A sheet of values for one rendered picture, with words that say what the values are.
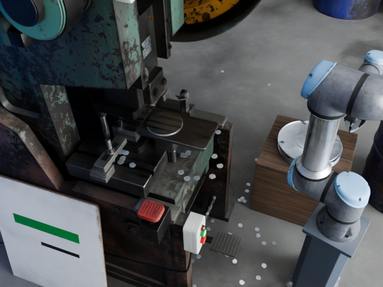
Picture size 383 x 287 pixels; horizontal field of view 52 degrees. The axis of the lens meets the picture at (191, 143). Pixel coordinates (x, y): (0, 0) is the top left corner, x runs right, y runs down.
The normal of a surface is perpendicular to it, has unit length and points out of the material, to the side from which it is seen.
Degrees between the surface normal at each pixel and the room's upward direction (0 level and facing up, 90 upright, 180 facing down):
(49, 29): 90
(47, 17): 90
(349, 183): 8
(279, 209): 90
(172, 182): 0
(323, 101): 96
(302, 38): 0
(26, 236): 78
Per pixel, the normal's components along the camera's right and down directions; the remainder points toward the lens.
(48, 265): -0.35, 0.50
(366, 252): -0.02, -0.72
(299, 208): -0.40, 0.65
